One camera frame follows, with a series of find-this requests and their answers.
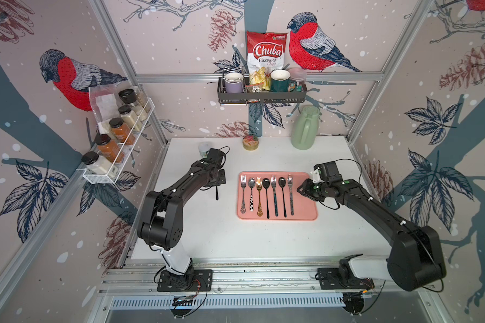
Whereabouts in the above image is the purple mug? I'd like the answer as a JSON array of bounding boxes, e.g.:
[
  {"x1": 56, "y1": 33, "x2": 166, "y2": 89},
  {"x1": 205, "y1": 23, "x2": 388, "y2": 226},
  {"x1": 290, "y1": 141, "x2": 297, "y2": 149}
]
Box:
[{"x1": 223, "y1": 72, "x2": 245, "y2": 94}]

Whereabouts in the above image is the dark grey fork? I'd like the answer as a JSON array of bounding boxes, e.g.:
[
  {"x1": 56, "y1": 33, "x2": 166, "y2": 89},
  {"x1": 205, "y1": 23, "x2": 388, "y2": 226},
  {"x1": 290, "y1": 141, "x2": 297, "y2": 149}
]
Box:
[{"x1": 287, "y1": 174, "x2": 295, "y2": 216}]

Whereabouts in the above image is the dark green mug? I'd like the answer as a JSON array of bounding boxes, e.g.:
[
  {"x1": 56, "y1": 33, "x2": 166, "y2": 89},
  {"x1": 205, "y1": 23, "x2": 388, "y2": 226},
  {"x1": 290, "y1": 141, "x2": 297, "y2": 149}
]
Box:
[{"x1": 270, "y1": 69, "x2": 297, "y2": 92}]

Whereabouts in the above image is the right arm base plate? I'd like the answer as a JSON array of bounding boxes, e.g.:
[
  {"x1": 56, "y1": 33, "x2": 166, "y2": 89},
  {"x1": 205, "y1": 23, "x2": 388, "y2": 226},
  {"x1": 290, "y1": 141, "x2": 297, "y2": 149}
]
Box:
[{"x1": 315, "y1": 268, "x2": 375, "y2": 291}]

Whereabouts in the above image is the pink plastic tray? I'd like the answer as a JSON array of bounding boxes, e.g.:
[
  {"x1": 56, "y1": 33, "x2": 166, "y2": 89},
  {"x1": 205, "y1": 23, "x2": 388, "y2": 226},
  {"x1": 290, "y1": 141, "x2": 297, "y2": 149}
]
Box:
[{"x1": 237, "y1": 171, "x2": 318, "y2": 221}]

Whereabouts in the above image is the black wall shelf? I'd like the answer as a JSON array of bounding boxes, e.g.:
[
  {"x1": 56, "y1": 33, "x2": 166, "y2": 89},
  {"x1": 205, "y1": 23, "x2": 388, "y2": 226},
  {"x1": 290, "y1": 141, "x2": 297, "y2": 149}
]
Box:
[{"x1": 217, "y1": 78, "x2": 307, "y2": 104}]

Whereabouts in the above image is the beige spice jar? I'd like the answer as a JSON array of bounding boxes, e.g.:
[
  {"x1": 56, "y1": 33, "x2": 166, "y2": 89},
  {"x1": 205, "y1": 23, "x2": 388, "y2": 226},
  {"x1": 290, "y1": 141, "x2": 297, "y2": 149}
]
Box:
[{"x1": 118, "y1": 105, "x2": 142, "y2": 132}]

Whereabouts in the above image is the green plastic jug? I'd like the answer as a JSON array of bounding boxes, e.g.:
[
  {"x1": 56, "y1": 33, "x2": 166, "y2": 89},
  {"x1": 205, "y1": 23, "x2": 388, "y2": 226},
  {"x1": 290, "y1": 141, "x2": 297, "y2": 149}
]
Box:
[{"x1": 291, "y1": 106, "x2": 320, "y2": 150}]

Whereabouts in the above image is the red-orange spice jar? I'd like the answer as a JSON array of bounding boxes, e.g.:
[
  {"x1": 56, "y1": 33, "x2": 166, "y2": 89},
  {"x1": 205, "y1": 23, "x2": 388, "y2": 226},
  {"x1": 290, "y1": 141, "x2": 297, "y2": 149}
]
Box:
[{"x1": 109, "y1": 117, "x2": 136, "y2": 145}]

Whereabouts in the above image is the silver fork ornate handle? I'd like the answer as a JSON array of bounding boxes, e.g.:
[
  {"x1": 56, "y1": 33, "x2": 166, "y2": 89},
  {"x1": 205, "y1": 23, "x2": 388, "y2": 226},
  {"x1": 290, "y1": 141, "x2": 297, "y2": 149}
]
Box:
[{"x1": 240, "y1": 175, "x2": 247, "y2": 214}]

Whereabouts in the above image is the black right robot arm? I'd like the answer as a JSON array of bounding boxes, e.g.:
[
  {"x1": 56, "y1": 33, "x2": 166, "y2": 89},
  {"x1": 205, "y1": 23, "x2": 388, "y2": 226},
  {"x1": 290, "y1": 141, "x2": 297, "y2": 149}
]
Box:
[{"x1": 297, "y1": 161, "x2": 447, "y2": 292}]

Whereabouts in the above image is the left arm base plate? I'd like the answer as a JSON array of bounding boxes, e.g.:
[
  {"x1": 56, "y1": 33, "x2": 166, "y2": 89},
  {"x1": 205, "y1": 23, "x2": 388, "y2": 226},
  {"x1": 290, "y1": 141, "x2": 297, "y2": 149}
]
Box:
[{"x1": 154, "y1": 269, "x2": 214, "y2": 292}]

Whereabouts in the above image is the silver fork teal handle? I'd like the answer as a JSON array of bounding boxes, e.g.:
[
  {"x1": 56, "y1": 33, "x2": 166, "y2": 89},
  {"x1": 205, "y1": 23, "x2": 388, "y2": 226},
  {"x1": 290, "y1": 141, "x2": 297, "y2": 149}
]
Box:
[{"x1": 271, "y1": 175, "x2": 279, "y2": 217}]

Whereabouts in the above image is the large black-lid spice jar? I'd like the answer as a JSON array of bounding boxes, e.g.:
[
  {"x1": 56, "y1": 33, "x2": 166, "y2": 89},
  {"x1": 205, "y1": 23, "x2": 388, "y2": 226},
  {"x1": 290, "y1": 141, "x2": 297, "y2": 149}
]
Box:
[{"x1": 119, "y1": 88, "x2": 148, "y2": 121}]

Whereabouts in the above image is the clear acrylic spice rack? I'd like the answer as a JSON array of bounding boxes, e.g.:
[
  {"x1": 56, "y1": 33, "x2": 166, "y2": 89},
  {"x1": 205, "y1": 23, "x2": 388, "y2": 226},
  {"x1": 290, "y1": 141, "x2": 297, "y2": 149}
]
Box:
[{"x1": 83, "y1": 98, "x2": 155, "y2": 185}]

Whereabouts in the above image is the gold fork ornate handle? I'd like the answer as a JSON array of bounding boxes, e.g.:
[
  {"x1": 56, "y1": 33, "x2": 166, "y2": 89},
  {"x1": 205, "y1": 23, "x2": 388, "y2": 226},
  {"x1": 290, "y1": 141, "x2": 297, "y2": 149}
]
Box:
[{"x1": 256, "y1": 177, "x2": 264, "y2": 217}]

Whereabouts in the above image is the small white jar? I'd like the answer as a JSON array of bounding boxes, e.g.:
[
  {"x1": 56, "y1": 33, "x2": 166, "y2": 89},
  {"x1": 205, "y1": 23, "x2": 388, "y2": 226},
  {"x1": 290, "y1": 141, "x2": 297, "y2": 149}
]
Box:
[{"x1": 198, "y1": 142, "x2": 212, "y2": 158}]

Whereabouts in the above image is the black spoon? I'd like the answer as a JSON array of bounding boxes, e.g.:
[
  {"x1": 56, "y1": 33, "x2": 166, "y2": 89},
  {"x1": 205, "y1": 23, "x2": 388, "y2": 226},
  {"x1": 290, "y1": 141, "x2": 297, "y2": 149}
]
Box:
[
  {"x1": 263, "y1": 178, "x2": 270, "y2": 219},
  {"x1": 278, "y1": 177, "x2": 287, "y2": 218}
]

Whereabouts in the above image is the yellow snack packet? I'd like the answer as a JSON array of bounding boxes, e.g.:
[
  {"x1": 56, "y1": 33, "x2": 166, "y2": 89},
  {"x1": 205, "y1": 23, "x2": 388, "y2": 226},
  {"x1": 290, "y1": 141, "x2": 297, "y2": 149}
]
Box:
[{"x1": 249, "y1": 67, "x2": 271, "y2": 91}]

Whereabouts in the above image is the orange spice jar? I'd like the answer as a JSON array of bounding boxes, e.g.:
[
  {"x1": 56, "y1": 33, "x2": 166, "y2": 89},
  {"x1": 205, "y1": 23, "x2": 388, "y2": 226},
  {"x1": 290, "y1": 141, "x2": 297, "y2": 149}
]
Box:
[{"x1": 95, "y1": 133, "x2": 125, "y2": 164}]

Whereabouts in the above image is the pink lidded jar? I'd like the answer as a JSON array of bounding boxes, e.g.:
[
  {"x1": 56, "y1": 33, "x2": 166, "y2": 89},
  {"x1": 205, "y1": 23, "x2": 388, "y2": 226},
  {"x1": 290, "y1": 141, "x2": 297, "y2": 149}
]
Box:
[{"x1": 288, "y1": 67, "x2": 307, "y2": 92}]

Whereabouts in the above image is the silver spoon patterned handle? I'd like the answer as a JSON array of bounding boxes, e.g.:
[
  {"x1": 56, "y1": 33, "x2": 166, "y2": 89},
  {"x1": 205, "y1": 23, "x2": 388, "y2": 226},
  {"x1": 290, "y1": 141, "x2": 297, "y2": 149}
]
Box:
[{"x1": 249, "y1": 178, "x2": 256, "y2": 212}]

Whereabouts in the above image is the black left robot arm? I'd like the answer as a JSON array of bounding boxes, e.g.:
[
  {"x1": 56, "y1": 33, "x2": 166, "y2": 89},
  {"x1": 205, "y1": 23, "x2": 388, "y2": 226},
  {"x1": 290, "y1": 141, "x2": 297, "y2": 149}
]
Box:
[{"x1": 137, "y1": 148, "x2": 227, "y2": 278}]

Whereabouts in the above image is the clear plastic bag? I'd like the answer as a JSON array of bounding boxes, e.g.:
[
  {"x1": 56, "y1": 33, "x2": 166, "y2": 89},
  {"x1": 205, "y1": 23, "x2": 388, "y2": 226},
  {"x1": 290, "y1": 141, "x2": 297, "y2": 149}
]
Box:
[{"x1": 88, "y1": 84, "x2": 119, "y2": 136}]

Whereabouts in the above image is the white spice jar front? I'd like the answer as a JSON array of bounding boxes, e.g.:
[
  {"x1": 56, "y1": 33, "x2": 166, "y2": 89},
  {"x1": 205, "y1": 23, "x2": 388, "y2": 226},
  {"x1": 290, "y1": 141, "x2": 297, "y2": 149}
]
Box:
[{"x1": 82, "y1": 152, "x2": 119, "y2": 179}]

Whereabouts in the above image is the red Chuba chips bag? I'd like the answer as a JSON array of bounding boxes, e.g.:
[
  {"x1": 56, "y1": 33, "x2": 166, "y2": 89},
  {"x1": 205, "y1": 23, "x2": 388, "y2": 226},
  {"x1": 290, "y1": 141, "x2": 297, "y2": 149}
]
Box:
[{"x1": 247, "y1": 32, "x2": 288, "y2": 75}]

